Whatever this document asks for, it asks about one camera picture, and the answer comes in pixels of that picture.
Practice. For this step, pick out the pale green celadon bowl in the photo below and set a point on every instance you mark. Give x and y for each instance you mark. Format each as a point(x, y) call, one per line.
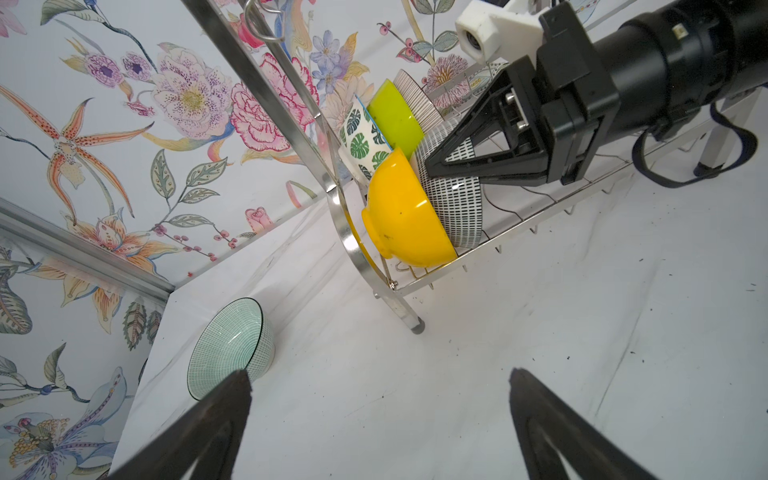
point(239, 337)

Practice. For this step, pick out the pink striped bowl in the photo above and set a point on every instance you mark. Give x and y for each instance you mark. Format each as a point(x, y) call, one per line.
point(418, 101)

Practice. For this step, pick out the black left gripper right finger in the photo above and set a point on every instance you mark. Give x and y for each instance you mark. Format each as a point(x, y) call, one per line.
point(552, 435)

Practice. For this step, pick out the green leaf pattern bowl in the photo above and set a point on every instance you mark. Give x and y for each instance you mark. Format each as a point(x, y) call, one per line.
point(364, 146)

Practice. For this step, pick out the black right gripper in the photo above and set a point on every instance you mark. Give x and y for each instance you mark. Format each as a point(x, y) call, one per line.
point(553, 112)

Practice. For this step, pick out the yellow plastic bowl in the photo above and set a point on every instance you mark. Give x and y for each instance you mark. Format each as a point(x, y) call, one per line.
point(399, 218)

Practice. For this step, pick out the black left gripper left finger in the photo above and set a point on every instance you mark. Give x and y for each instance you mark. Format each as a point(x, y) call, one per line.
point(203, 443)

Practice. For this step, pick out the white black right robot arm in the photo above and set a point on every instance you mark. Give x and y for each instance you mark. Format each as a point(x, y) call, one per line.
point(669, 64)

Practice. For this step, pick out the silver wire dish rack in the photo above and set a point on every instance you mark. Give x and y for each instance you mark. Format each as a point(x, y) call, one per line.
point(391, 279)

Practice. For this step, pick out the dark blue floral bowl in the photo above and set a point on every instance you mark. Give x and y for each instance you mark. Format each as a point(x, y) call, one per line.
point(456, 201)

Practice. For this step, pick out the lime green plastic bowl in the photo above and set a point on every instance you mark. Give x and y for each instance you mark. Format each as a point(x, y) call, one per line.
point(395, 119)

